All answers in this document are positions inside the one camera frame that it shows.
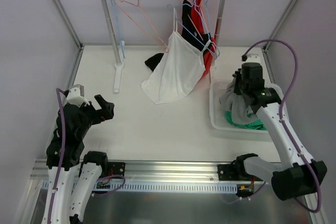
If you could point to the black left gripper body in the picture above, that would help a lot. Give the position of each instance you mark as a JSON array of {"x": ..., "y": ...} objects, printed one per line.
[{"x": 92, "y": 111}]

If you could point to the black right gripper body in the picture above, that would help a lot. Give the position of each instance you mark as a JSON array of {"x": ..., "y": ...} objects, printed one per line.
[{"x": 239, "y": 85}]

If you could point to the grey tank top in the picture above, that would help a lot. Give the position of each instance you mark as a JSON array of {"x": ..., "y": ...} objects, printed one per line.
[{"x": 241, "y": 113}]

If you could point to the green tank top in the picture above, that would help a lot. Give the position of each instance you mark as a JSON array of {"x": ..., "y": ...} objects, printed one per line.
[{"x": 257, "y": 125}]

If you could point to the white tank top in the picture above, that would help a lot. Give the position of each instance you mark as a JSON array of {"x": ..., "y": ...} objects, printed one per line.
[{"x": 179, "y": 70}]

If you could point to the light blue wire hanger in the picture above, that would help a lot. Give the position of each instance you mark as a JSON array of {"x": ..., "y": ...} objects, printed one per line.
[{"x": 115, "y": 23}]

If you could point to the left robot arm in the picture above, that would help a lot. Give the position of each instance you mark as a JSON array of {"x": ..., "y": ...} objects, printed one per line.
[{"x": 70, "y": 180}]

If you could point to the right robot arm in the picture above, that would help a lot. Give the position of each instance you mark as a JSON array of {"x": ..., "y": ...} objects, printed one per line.
[{"x": 298, "y": 174}]

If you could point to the black tank top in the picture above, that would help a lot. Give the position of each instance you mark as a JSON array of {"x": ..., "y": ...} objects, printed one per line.
[{"x": 193, "y": 32}]

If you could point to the red tank top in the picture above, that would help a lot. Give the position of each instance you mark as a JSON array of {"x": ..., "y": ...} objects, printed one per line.
[{"x": 198, "y": 22}]

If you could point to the white plastic basket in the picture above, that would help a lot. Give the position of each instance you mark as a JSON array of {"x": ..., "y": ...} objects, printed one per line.
[{"x": 218, "y": 103}]

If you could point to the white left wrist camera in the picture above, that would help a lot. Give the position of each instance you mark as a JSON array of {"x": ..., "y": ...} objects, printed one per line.
[{"x": 76, "y": 96}]

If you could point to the white slotted cable duct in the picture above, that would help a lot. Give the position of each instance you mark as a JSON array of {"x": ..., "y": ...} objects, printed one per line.
[{"x": 157, "y": 187}]

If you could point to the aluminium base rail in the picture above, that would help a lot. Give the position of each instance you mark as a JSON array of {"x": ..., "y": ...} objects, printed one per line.
[{"x": 177, "y": 172}]

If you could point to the aluminium frame post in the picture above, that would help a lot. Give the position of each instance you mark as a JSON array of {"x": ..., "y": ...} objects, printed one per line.
[{"x": 68, "y": 25}]

